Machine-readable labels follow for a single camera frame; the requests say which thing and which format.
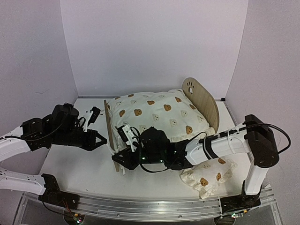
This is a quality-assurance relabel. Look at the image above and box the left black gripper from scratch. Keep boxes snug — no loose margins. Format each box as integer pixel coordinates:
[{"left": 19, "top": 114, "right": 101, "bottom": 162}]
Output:
[{"left": 51, "top": 128, "right": 106, "bottom": 151}]

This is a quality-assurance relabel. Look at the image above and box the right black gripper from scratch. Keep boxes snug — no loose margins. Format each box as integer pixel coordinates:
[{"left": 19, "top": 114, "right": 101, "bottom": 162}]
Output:
[{"left": 112, "top": 146, "right": 165, "bottom": 171}]

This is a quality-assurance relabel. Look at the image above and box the large bear print cushion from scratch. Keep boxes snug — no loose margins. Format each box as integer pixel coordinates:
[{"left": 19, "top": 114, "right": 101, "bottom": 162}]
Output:
[{"left": 106, "top": 89, "right": 216, "bottom": 175}]

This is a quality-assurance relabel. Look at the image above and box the wooden pet bed frame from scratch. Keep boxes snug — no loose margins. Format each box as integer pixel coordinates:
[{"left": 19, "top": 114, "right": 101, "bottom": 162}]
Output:
[{"left": 103, "top": 77, "right": 219, "bottom": 174}]

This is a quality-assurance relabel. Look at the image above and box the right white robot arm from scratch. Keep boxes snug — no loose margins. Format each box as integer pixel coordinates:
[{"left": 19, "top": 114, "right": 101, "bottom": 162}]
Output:
[{"left": 112, "top": 115, "right": 279, "bottom": 214}]

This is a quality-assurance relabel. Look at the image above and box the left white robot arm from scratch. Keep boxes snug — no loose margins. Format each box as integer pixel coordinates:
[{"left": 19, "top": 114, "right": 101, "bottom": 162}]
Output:
[{"left": 0, "top": 103, "right": 107, "bottom": 210}]

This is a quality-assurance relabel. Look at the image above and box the small bear print pillow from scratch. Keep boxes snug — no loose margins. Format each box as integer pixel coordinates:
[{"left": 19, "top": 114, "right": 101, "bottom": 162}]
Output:
[{"left": 180, "top": 157, "right": 237, "bottom": 199}]

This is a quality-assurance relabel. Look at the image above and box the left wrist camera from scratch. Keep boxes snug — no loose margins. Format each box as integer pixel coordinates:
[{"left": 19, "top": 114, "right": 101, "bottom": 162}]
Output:
[{"left": 81, "top": 106, "right": 101, "bottom": 132}]

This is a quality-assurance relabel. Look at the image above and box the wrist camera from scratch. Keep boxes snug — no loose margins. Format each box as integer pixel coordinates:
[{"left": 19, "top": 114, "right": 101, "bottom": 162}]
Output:
[
  {"left": 117, "top": 125, "right": 139, "bottom": 152},
  {"left": 81, "top": 106, "right": 101, "bottom": 132}
]

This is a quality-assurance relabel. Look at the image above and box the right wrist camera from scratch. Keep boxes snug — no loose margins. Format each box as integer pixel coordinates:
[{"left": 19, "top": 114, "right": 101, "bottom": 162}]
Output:
[{"left": 117, "top": 125, "right": 139, "bottom": 152}]

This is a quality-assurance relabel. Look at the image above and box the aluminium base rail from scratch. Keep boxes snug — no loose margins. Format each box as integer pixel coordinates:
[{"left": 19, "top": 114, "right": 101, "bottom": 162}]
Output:
[{"left": 22, "top": 177, "right": 277, "bottom": 218}]

